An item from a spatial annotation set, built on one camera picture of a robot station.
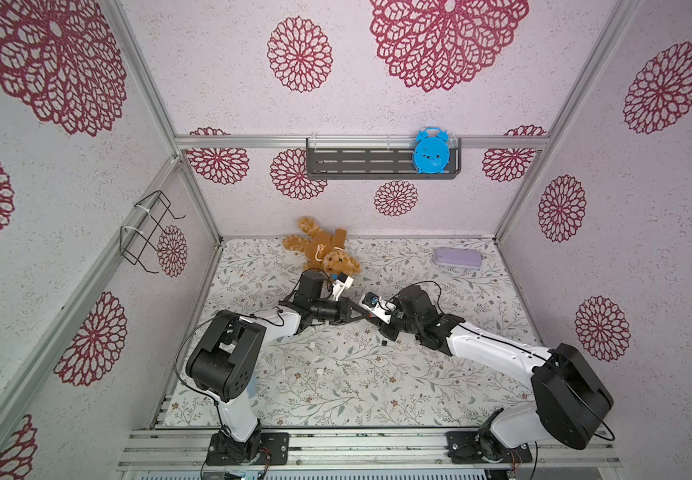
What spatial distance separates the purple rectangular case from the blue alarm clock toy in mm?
344

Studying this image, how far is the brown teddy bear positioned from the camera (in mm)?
1041

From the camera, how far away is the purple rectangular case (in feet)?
3.68

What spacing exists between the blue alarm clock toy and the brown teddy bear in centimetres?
37

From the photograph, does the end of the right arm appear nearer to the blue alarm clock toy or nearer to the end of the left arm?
the end of the left arm

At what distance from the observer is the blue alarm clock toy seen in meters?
0.89

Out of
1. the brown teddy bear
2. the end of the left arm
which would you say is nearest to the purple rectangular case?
the brown teddy bear

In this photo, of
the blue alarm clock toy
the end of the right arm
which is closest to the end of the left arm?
the end of the right arm

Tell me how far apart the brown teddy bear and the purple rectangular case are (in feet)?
1.01

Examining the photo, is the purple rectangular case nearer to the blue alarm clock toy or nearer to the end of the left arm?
the blue alarm clock toy

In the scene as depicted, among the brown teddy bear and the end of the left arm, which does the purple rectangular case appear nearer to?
the brown teddy bear
